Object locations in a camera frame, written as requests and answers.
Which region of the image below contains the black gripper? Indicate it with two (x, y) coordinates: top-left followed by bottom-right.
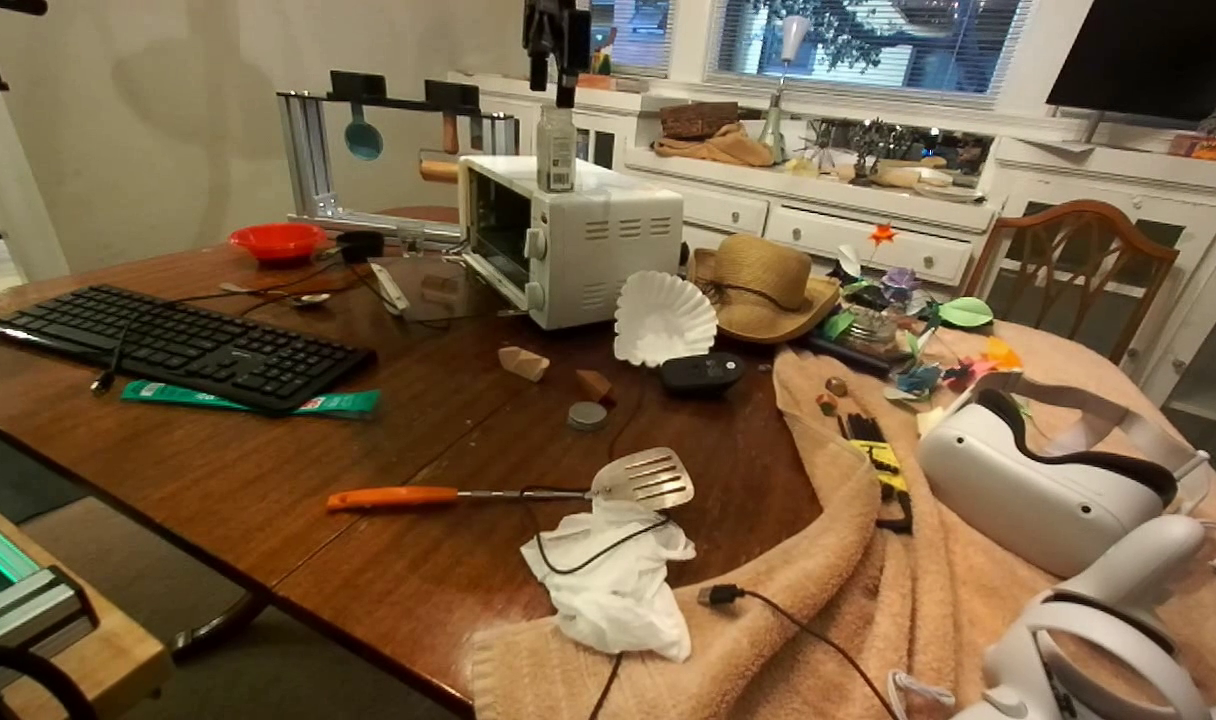
(523, 0), (592, 107)

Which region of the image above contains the white spice jar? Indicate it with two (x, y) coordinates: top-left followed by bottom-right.
(534, 103), (574, 191)

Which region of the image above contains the white toaster oven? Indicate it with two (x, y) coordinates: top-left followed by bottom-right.
(460, 157), (685, 333)

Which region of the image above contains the clear glass container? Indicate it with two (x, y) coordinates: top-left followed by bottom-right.
(392, 255), (481, 320)

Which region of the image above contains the white coffee filters stack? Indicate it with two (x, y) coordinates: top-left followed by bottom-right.
(612, 271), (715, 368)

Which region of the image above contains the white folding knife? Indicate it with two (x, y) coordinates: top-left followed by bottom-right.
(369, 258), (412, 316)

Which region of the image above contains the straw hat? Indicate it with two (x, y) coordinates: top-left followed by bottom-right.
(688, 237), (838, 345)

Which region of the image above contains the small tan stone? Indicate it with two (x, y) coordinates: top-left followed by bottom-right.
(496, 345), (553, 383)

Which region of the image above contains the small brown block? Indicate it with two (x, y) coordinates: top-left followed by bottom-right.
(574, 368), (615, 403)

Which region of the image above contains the red plastic bowl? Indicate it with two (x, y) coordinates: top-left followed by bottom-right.
(232, 221), (328, 267)

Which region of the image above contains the black computer mouse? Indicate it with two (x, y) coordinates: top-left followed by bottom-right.
(659, 350), (744, 397)

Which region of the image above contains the white cabinet with drawers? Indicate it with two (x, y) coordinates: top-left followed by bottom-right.
(570, 89), (1216, 417)

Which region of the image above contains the grey round disc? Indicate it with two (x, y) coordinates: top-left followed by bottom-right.
(562, 401), (608, 427)

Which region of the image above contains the green flat packet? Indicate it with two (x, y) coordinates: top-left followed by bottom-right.
(120, 378), (385, 419)

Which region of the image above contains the green round lid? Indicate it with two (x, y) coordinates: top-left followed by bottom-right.
(937, 296), (993, 333)

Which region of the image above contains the black computer keyboard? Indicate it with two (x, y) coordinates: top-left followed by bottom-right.
(0, 285), (371, 401)

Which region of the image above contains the crumpled white cloth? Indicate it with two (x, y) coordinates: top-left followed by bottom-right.
(519, 500), (694, 658)

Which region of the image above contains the wooden chair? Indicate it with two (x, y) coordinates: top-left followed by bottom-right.
(959, 201), (1177, 358)

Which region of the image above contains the black television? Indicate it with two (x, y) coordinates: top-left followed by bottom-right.
(1047, 0), (1216, 121)

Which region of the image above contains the beige towel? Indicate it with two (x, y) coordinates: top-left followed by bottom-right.
(462, 316), (1216, 720)

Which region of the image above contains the white VR headset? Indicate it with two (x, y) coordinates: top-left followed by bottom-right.
(920, 374), (1207, 577)

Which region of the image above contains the white VR controller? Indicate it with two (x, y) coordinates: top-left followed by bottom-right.
(951, 516), (1216, 720)

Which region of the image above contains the metal rack frame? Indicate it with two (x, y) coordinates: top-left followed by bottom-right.
(275, 71), (519, 229)

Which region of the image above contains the orange handled metal spatula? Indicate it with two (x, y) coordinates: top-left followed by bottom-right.
(325, 449), (694, 510)

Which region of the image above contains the black thin cable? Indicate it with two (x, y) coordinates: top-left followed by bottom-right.
(86, 255), (371, 397)

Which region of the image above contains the black USB cable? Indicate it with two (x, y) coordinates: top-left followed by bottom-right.
(578, 578), (905, 720)

